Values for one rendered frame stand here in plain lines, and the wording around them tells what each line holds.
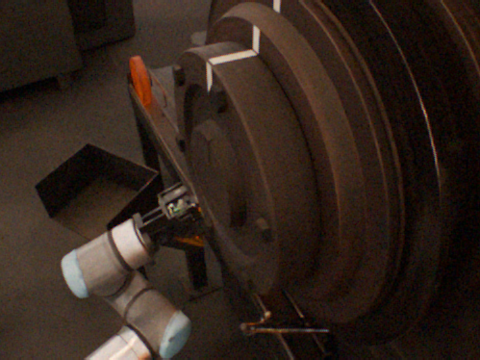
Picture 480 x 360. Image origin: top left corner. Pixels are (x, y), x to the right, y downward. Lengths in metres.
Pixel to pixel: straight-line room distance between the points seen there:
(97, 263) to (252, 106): 0.52
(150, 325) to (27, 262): 1.21
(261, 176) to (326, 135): 0.06
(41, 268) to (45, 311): 0.22
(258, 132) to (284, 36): 0.09
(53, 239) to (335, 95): 1.76
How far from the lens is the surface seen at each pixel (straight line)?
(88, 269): 0.78
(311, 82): 0.32
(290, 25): 0.36
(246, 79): 0.35
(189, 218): 0.76
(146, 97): 1.55
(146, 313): 0.83
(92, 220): 1.15
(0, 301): 1.88
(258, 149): 0.32
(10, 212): 2.20
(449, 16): 0.34
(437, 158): 0.29
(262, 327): 0.58
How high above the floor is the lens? 1.42
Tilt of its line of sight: 44 degrees down
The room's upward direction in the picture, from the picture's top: straight up
